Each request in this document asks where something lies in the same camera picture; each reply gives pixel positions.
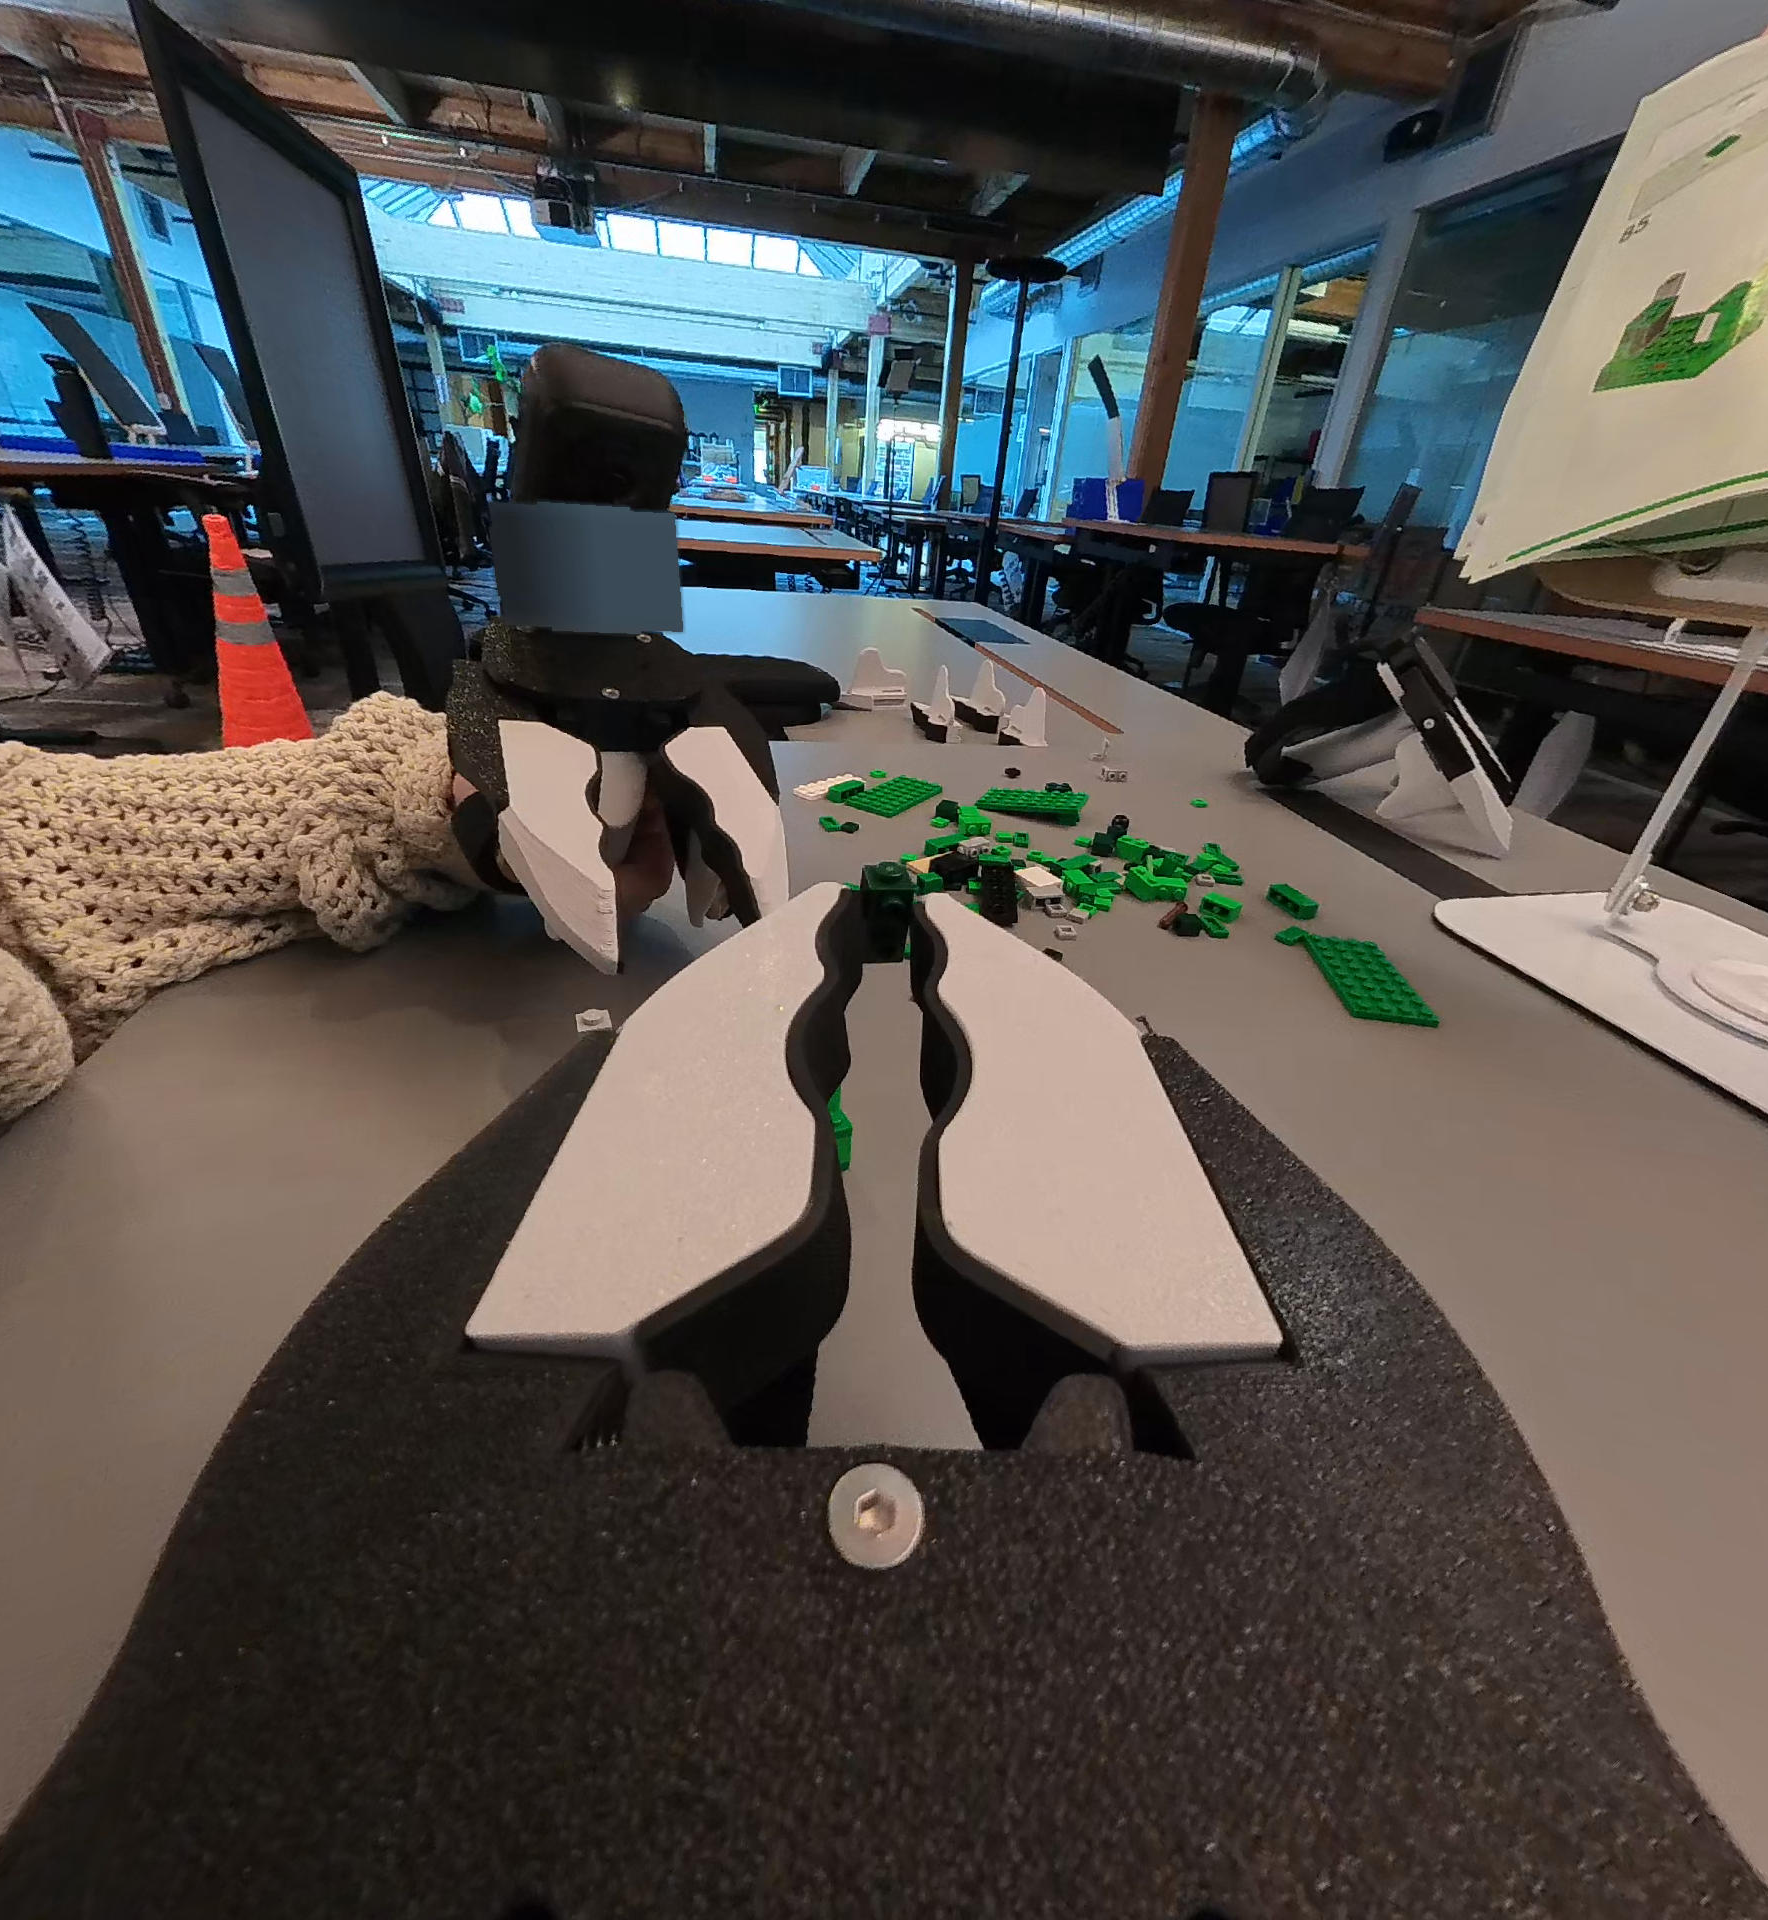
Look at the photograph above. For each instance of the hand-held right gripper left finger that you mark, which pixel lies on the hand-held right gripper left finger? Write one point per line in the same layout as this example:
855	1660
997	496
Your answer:
658	1186

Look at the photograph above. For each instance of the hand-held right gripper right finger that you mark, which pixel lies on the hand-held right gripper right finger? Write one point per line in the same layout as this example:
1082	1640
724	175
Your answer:
1092	1186

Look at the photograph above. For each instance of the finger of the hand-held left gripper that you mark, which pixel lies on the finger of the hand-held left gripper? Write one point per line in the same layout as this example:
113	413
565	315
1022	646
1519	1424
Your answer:
740	811
552	840

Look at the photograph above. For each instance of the small dark green lego build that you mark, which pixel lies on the small dark green lego build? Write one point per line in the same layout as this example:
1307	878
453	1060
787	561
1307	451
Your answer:
886	900

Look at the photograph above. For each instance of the person's left forearm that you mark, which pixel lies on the person's left forearm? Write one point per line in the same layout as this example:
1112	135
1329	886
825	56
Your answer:
147	856

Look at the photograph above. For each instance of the white lego plate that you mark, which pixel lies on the white lego plate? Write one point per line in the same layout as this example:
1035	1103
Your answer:
824	785

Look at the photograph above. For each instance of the black lego tower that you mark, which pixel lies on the black lego tower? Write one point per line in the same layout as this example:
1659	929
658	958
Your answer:
997	886

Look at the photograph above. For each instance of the pile of green lego bricks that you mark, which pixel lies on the pile of green lego bricks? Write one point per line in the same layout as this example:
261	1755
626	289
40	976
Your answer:
1145	878

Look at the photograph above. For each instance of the long green lego plate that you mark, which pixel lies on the long green lego plate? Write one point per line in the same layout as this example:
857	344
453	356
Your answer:
1362	978

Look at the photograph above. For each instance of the lego instruction booklet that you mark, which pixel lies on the lego instruction booklet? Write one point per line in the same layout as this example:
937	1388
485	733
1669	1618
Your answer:
1693	301

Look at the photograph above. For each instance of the person's left hand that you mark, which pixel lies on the person's left hand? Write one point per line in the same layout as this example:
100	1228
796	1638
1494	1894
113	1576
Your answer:
648	870

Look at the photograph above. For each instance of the black zip case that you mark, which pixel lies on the black zip case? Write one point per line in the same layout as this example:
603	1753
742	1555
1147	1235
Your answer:
777	688

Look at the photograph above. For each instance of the wooden desk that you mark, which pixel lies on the wooden desk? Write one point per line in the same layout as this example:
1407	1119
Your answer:
72	468
764	544

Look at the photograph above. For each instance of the dark flat pad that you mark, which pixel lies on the dark flat pad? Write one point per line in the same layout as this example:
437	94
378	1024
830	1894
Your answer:
970	624

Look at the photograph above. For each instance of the wooden strip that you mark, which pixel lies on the wooden strip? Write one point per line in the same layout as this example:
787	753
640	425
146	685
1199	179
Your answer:
1040	673

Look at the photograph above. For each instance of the orange traffic cone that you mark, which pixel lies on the orange traffic cone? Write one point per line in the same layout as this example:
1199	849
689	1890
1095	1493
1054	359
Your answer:
258	660

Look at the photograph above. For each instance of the black monitor on stand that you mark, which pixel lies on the black monitor on stand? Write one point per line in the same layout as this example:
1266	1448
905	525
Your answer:
305	331

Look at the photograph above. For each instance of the blue storage bins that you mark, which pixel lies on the blue storage bins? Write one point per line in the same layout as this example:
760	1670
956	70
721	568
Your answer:
1111	499

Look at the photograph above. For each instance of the black and white device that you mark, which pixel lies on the black and white device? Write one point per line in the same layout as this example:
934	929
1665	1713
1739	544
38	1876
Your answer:
1317	735

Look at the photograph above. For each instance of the white booklet stand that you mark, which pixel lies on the white booklet stand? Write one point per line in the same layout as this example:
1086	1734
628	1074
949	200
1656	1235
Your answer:
1557	960

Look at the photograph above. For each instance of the white hanging cloth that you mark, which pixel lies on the white hanging cloth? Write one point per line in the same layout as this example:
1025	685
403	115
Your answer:
51	616

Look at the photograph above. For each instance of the tilted black monitor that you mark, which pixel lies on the tilted black monitor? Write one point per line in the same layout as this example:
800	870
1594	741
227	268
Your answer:
87	369

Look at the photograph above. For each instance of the ceiling mounted camera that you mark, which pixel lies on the ceiling mounted camera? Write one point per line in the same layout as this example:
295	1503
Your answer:
565	198

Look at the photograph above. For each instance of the metal ceiling duct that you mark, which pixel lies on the metal ceiling duct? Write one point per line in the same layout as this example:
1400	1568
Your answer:
1124	45

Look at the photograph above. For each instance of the black wall speaker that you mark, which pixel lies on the black wall speaker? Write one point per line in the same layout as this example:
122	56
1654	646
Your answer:
1411	134

